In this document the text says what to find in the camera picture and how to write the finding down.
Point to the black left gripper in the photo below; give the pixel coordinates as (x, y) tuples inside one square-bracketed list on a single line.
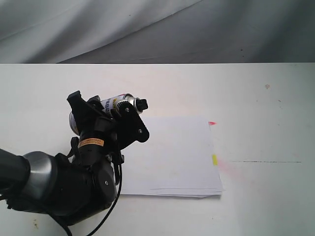
[(97, 133)]

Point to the white spray paint can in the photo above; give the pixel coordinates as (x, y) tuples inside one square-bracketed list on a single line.
[(112, 105)]

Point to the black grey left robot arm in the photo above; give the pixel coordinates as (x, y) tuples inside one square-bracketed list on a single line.
[(71, 187)]

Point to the grey backdrop cloth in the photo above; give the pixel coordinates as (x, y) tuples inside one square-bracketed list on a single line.
[(157, 31)]

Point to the white paper stack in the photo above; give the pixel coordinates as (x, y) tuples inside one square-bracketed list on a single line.
[(177, 160)]

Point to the black wrist camera mount plate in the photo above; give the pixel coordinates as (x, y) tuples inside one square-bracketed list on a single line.
[(130, 127)]

